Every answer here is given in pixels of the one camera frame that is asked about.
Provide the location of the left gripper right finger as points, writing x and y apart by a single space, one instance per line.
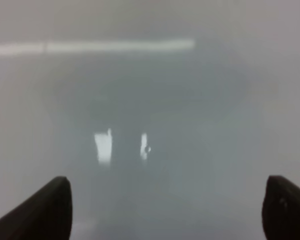
281 209

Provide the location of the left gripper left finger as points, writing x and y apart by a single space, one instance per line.
46 215

